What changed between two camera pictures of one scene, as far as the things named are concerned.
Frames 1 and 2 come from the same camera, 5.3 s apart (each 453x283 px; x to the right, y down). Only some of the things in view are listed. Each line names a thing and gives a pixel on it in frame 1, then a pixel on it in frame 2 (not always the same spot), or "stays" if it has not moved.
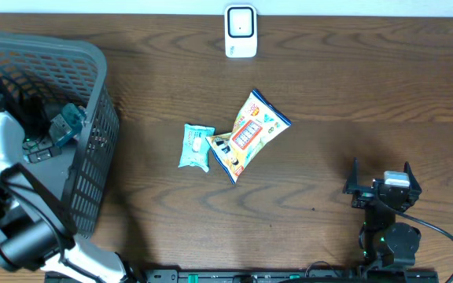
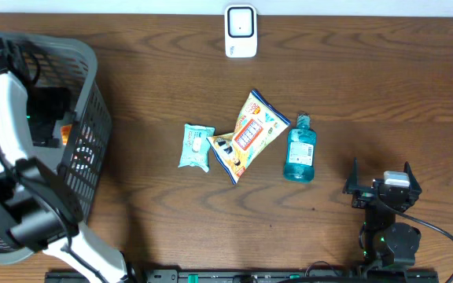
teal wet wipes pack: [195, 145] stays
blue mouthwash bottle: [65, 126] -> [301, 144]
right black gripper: [364, 194] stays
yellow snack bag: [257, 124] stays
